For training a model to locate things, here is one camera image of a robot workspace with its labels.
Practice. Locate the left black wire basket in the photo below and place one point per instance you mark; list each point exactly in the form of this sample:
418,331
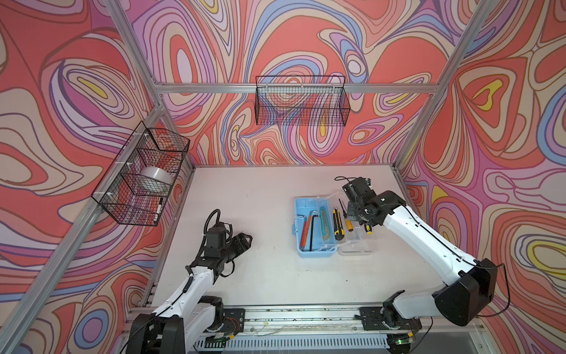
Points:
137,187

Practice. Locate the silver tape roll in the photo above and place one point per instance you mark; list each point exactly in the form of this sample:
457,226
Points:
155,180

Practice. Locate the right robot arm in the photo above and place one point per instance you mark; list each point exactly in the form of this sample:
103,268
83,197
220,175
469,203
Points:
468,284

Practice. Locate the teal utility knife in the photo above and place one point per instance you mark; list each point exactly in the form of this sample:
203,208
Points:
325,230

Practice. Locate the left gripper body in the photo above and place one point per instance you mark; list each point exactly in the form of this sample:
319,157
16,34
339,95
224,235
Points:
236,247

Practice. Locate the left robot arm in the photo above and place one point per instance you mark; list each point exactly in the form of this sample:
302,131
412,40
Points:
177,324

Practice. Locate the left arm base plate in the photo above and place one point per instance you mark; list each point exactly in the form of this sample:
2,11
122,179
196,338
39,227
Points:
232,322

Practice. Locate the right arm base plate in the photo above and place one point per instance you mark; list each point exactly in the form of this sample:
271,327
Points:
378,318

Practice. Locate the clear tool box lid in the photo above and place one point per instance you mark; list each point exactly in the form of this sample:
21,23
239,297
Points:
354,243

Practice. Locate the yellow black utility knife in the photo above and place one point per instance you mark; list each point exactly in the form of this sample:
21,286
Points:
339,232

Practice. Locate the red sleeved hex key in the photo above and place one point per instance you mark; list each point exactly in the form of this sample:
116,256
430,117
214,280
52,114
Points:
303,239

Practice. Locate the dark steel hex key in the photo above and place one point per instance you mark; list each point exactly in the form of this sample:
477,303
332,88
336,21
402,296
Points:
313,217

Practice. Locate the black wire basket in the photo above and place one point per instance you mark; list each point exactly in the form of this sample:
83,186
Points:
301,100
137,187

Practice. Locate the back black wire basket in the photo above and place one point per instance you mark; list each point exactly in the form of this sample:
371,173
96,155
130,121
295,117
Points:
301,100

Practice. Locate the blue plastic tool box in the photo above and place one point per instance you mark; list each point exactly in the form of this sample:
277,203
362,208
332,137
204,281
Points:
320,249

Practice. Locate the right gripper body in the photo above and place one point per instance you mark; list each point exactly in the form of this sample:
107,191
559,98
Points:
355,213

